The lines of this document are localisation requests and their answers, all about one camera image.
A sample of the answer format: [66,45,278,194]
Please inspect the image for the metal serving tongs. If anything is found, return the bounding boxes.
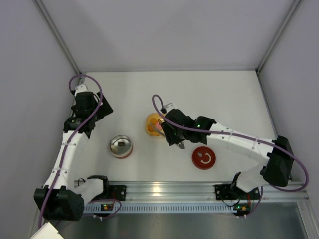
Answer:
[161,122,185,149]

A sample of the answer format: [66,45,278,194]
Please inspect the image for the pink round cookie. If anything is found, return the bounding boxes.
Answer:
[155,123,162,130]

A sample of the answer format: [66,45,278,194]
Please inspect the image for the swirl butter cookie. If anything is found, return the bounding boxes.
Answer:
[148,124,155,132]

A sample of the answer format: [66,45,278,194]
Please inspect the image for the round ridged biscuit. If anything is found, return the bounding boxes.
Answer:
[150,118,158,125]

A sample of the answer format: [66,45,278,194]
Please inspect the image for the red round lid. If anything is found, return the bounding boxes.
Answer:
[191,146,216,170]

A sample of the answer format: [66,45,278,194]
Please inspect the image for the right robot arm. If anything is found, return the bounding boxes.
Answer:
[161,104,294,192]

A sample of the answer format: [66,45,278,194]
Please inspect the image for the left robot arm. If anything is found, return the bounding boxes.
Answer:
[33,84,113,221]

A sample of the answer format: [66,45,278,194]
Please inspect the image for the steel round lunch box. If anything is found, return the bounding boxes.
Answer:
[109,135,133,159]

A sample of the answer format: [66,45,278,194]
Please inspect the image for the white box corner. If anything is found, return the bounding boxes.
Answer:
[30,222,64,239]

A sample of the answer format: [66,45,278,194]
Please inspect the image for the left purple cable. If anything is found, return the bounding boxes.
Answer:
[37,74,104,229]

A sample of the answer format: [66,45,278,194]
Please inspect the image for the purple cable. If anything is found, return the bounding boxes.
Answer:
[37,74,104,229]
[152,94,310,192]

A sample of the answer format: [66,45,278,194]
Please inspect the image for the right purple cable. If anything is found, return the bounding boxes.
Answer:
[152,94,310,192]

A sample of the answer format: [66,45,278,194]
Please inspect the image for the aluminium mounting rail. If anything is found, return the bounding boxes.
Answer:
[110,181,309,203]

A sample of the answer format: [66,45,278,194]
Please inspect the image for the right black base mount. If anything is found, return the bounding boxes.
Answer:
[214,184,260,201]

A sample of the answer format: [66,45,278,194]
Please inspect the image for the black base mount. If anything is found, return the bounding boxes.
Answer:
[214,184,260,201]
[108,185,127,201]

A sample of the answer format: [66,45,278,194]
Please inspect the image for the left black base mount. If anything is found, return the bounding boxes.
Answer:
[108,185,127,201]

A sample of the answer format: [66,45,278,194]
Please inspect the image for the slotted cable duct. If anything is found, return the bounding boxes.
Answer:
[82,200,310,215]

